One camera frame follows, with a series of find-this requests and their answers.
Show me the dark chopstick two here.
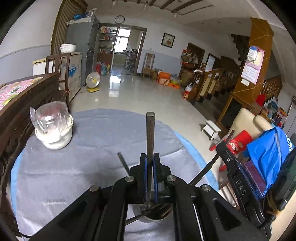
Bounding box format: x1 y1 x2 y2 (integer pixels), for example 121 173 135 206
117 152 130 176

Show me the dark chopstick three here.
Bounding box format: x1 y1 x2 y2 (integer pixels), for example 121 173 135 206
146 111 155 209

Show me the dark chopstick seven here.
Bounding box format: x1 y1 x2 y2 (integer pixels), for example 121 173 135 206
189 130 235 186

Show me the dark chopstick one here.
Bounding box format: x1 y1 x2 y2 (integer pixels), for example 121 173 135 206
125 204 164 225

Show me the grey metal utensil cup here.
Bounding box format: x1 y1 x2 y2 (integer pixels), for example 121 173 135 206
132 203 172 223

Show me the small white step stool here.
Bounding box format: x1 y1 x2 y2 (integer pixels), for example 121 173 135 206
202 120 221 141

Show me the red plastic child chair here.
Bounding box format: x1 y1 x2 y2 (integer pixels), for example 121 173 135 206
209 130 253 172

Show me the orange cardboard box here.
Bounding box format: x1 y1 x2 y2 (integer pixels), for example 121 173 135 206
157 72 171 85

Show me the cream sofa armchair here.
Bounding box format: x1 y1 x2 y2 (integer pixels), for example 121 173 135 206
228 108 273 140

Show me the white bowl with plastic bag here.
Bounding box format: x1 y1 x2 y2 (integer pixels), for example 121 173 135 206
30 101 74 150

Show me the round electric heater fan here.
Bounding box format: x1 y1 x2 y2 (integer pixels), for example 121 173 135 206
86 72 100 93

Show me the carved dark wooden bench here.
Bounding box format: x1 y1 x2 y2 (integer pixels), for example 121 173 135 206
1 73 67 237

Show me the grey refrigerator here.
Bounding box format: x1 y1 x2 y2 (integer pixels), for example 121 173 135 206
66 16 99 86

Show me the white chest freezer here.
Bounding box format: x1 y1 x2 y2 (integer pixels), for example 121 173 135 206
32 52 82 102

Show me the wooden chair by wall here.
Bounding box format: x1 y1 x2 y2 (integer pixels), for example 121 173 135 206
141 53 155 78

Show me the framed wall picture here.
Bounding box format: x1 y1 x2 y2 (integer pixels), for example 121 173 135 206
161 33 175 48

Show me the pink wall calendar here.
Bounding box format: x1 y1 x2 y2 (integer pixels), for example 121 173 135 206
241 46 264 84

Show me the round wall clock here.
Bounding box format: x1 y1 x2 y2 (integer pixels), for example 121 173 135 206
114 15 125 25

